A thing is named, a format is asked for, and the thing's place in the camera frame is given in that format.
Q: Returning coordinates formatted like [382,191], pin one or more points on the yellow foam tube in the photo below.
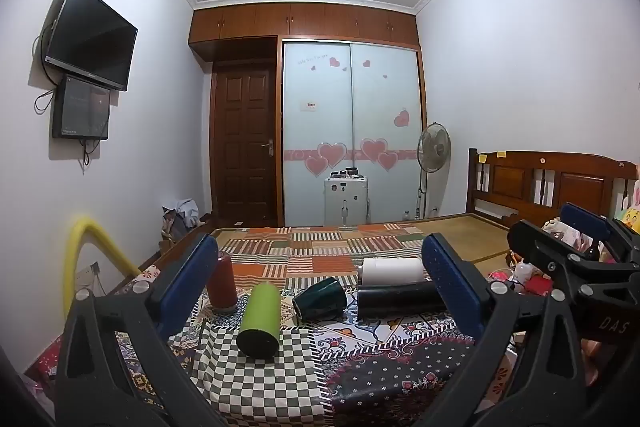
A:
[82,237]

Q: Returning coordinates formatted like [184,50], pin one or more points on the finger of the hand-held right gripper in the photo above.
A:
[531,243]
[585,220]

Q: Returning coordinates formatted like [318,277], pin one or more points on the sliding wardrobe with heart stickers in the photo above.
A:
[350,117]

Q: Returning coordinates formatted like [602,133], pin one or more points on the bamboo mat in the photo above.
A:
[460,239]

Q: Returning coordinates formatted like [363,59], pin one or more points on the brown wooden door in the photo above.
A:
[245,142]

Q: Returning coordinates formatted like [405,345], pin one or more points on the wooden overhead cabinet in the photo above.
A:
[300,21]

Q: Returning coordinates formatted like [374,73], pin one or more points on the small wall-mounted monitor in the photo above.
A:
[82,109]

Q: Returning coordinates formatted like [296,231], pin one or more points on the standing fan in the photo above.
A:
[434,149]

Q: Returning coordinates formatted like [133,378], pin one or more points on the black bottle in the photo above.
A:
[400,302]

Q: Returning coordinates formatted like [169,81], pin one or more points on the wooden headboard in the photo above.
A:
[540,182]

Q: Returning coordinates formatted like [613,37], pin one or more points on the green bottle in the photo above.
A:
[260,322]

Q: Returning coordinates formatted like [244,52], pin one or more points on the red bottle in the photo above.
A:
[222,282]

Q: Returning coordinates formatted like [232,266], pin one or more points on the pile of clothes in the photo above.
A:
[187,214]

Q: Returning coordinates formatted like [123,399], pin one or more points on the wall-mounted black television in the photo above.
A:
[90,37]

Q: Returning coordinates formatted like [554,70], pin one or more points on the dark green cup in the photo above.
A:
[320,300]

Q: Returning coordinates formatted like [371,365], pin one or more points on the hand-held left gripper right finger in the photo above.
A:
[452,289]

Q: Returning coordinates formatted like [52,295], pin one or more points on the yellow plush toy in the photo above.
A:
[631,212]

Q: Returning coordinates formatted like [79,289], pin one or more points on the patchwork blanket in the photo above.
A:
[310,257]

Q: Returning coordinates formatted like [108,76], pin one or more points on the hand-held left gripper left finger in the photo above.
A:
[187,279]

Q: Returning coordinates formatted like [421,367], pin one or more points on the pink floral cloth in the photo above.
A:
[47,367]

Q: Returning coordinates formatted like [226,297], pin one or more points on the wall socket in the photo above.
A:
[87,278]

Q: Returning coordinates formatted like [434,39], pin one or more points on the pink patterned pillow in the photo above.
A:
[562,234]

